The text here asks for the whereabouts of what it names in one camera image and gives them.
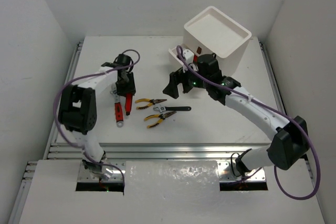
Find red utility knife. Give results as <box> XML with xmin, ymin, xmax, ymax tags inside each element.
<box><xmin>124</xmin><ymin>93</ymin><xmax>133</xmax><ymax>116</ymax></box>

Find yellow pliers upper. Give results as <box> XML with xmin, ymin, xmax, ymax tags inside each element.
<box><xmin>135</xmin><ymin>99</ymin><xmax>166</xmax><ymax>110</ymax></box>

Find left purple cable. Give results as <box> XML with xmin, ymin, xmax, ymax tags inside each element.
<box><xmin>53</xmin><ymin>49</ymin><xmax>141</xmax><ymax>190</ymax></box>

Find yellow pliers lower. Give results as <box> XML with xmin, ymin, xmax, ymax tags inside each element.
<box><xmin>144</xmin><ymin>111</ymin><xmax>176</xmax><ymax>129</ymax></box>

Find white drawer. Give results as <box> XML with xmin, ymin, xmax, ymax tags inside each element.
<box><xmin>168</xmin><ymin>44</ymin><xmax>195</xmax><ymax>68</ymax></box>

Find black adjustable wrench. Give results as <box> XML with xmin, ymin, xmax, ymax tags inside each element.
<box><xmin>153</xmin><ymin>104</ymin><xmax>192</xmax><ymax>113</ymax></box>

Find white drawer cabinet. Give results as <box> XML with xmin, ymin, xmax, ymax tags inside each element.
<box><xmin>183</xmin><ymin>6</ymin><xmax>251</xmax><ymax>76</ymax></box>

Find red adjustable wrench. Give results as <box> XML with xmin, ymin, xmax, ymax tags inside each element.
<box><xmin>110</xmin><ymin>90</ymin><xmax>124</xmax><ymax>127</ymax></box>

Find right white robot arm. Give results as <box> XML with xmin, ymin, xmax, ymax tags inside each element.
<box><xmin>163</xmin><ymin>54</ymin><xmax>309</xmax><ymax>176</ymax></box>

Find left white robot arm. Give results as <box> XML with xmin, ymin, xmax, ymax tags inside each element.
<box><xmin>54</xmin><ymin>52</ymin><xmax>136</xmax><ymax>180</ymax></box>

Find yellow pliers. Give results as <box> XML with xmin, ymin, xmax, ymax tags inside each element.
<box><xmin>144</xmin><ymin>111</ymin><xmax>176</xmax><ymax>129</ymax></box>
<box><xmin>135</xmin><ymin>99</ymin><xmax>166</xmax><ymax>110</ymax></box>

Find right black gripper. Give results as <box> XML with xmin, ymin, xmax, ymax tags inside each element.
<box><xmin>163</xmin><ymin>59</ymin><xmax>209</xmax><ymax>98</ymax></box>

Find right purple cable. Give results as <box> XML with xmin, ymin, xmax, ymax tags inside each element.
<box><xmin>176</xmin><ymin>45</ymin><xmax>321</xmax><ymax>200</ymax></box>

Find purple cable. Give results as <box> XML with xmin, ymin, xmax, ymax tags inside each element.
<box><xmin>176</xmin><ymin>45</ymin><xmax>321</xmax><ymax>200</ymax></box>
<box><xmin>53</xmin><ymin>49</ymin><xmax>141</xmax><ymax>190</ymax></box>

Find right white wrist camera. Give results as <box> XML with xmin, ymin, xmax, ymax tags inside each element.
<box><xmin>182</xmin><ymin>49</ymin><xmax>194</xmax><ymax>64</ymax></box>

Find aluminium table frame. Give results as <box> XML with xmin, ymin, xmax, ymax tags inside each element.
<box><xmin>18</xmin><ymin>36</ymin><xmax>324</xmax><ymax>223</ymax></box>

